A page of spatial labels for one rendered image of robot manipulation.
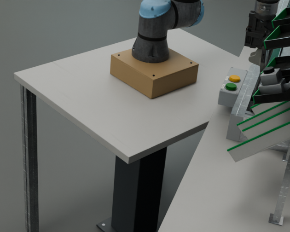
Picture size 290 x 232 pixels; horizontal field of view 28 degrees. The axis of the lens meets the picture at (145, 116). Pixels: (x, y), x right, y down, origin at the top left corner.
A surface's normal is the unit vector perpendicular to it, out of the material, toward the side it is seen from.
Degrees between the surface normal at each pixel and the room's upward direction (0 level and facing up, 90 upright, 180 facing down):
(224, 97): 90
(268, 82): 90
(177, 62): 1
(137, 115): 0
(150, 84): 90
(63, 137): 0
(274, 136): 90
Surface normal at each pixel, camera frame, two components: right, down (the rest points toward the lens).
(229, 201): 0.08, -0.85
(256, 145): -0.47, 0.43
